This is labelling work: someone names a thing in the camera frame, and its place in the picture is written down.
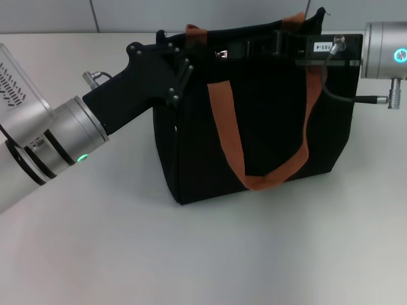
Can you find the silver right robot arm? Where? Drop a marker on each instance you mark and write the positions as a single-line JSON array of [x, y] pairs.
[[384, 51]]

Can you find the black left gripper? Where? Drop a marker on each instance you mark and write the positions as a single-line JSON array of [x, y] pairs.
[[136, 82]]

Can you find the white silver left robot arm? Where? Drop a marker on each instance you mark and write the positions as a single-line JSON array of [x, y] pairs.
[[73, 127]]

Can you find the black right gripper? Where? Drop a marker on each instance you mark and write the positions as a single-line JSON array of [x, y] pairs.
[[305, 54]]

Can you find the silver zipper pull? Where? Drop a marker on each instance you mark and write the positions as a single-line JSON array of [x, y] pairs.
[[222, 54]]

